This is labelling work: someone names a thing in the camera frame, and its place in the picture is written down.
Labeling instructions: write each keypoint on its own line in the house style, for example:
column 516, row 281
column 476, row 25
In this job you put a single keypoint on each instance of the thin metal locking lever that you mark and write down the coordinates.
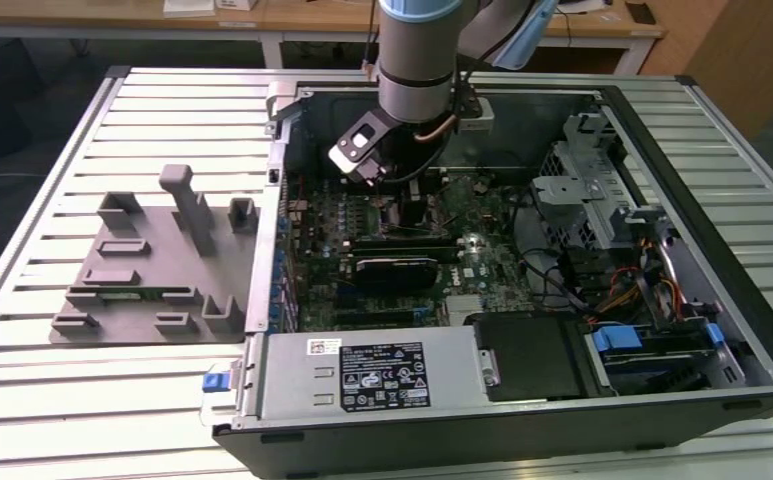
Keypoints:
column 466, row 212

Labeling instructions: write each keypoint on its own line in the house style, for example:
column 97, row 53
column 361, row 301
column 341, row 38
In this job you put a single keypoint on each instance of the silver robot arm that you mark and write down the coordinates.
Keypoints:
column 420, row 60

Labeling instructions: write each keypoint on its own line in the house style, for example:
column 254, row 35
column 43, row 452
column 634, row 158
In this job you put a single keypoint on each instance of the CPU socket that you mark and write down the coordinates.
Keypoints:
column 389, row 215

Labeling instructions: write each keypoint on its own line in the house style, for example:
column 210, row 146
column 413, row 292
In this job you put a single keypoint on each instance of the green motherboard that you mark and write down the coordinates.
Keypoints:
column 320, row 220

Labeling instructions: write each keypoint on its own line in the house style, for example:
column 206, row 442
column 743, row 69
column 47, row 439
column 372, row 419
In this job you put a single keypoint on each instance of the black RAM slot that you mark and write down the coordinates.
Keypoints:
column 406, row 258

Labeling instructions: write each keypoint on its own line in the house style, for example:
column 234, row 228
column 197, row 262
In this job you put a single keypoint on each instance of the black graphics card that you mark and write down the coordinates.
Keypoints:
column 396, row 272

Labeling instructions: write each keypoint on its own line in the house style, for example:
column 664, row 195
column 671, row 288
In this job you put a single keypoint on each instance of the perforated metal drive cage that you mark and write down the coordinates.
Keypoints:
column 580, row 200

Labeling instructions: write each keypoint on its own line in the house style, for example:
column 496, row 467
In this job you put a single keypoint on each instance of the silver chipset heatsink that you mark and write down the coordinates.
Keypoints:
column 469, row 307

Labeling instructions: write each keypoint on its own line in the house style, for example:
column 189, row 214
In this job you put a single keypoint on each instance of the black expansion slot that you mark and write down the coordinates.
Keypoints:
column 380, row 318

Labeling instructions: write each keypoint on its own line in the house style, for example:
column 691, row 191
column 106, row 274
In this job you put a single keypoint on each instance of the black plastic shroud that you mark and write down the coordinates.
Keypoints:
column 526, row 355

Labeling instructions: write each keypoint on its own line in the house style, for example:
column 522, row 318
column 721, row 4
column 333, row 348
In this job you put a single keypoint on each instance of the white cardboard box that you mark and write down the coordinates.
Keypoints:
column 189, row 5

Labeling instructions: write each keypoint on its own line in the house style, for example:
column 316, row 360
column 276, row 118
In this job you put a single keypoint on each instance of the silver power supply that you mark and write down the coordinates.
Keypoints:
column 293, row 380

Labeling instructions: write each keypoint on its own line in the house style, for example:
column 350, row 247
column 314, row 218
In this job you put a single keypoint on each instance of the black phone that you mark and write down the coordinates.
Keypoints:
column 641, row 12

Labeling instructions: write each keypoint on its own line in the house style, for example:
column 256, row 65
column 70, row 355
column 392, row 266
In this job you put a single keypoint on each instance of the blue disk carrier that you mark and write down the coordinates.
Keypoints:
column 616, row 339

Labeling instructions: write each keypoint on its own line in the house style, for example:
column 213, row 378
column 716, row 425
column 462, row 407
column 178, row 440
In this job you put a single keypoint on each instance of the green RAM stick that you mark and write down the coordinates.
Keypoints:
column 129, row 296

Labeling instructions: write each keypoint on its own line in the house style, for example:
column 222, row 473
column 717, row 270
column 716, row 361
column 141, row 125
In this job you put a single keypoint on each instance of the grey parts rack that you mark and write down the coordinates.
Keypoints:
column 146, row 320

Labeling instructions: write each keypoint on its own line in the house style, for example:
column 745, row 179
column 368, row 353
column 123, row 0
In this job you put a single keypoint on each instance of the blue case latch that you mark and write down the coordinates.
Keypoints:
column 214, row 382

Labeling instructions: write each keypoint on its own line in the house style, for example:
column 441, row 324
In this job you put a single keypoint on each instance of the wooden cabinet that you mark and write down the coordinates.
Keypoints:
column 747, row 60

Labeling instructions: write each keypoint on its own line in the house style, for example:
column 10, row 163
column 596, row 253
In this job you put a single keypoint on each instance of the wooden desk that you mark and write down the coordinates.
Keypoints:
column 93, row 20

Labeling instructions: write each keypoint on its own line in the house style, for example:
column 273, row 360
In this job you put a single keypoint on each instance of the black PC case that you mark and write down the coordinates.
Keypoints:
column 426, row 445

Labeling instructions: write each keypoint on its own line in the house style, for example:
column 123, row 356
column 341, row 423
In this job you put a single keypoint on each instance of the blue plastic drive clip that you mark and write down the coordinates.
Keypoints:
column 715, row 334

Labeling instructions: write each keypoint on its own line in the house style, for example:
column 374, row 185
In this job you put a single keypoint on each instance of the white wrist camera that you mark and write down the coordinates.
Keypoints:
column 353, row 150

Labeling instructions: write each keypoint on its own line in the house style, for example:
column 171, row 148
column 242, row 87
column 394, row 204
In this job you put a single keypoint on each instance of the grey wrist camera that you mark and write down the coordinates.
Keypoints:
column 476, row 117

